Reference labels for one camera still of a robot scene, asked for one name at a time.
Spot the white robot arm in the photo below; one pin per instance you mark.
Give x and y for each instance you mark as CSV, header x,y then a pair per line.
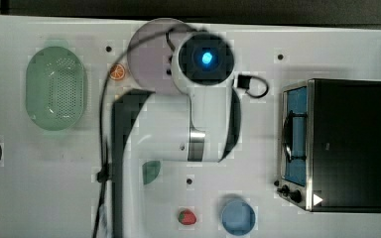
x,y
201,124

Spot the black toaster oven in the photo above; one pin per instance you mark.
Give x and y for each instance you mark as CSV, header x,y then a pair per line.
x,y
330,145

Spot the green metal pot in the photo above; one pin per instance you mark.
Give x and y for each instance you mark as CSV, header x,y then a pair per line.
x,y
150,171

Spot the lilac round plate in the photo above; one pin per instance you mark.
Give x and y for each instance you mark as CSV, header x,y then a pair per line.
x,y
150,63

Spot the orange slice toy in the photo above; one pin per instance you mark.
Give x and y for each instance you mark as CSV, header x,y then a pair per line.
x,y
117,72

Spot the blue bowl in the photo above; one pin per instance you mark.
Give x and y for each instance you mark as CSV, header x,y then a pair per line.
x,y
237,217

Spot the green perforated colander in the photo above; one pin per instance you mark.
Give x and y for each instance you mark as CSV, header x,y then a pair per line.
x,y
55,82

